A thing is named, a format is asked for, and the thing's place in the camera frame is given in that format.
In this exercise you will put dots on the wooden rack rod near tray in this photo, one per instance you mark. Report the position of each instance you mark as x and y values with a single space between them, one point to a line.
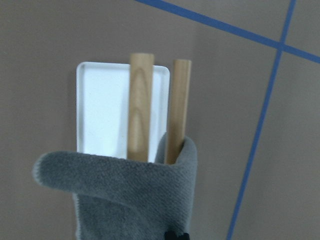
139 112

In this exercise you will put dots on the grey cloth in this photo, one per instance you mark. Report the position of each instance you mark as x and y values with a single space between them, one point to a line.
122 199

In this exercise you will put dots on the wooden rack rod outer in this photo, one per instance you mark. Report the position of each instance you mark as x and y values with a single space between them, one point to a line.
177 109

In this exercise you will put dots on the white rectangular tray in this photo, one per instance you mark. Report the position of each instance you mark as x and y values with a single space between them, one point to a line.
102 108

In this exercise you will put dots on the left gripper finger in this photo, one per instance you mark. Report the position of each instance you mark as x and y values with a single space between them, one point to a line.
171 235

